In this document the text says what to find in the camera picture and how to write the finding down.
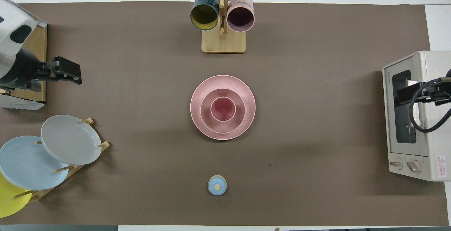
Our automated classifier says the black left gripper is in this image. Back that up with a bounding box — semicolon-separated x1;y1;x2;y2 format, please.
0;48;82;93

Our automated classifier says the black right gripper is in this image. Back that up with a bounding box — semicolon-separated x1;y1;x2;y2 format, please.
394;77;451;107

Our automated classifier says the pink bowl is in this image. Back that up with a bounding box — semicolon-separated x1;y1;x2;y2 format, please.
200;88;246;134

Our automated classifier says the pink cup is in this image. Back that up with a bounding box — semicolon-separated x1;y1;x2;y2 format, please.
210;96;236;122

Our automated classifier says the white toaster oven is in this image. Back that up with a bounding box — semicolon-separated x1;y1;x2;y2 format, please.
382;51;451;181

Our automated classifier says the grey plate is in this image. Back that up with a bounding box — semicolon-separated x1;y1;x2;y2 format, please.
41;115;102;165

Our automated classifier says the brown table mat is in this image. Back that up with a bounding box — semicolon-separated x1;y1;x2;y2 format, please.
0;1;450;226

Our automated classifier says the light blue plate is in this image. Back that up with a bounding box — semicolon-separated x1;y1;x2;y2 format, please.
0;136;69;191

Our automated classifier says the wooden plate rack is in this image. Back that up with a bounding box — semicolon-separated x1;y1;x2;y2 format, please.
14;118;110;203

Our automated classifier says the yellow plate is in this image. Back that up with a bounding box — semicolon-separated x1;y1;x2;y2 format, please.
0;173;33;218

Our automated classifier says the pink plate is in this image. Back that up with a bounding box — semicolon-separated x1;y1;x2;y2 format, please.
190;75;256;141

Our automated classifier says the dark teal mug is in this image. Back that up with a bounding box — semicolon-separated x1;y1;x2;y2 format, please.
190;0;220;31

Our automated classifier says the wooden mug tree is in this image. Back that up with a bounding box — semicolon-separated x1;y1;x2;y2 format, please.
189;0;258;54

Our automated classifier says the pink mug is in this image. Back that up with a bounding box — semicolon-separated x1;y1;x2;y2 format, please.
227;0;255;32

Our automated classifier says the blue bell with wooden knob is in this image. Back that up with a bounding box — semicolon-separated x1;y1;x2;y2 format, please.
208;175;227;196

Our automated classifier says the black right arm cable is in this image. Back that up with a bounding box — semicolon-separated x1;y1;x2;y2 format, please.
409;77;451;133

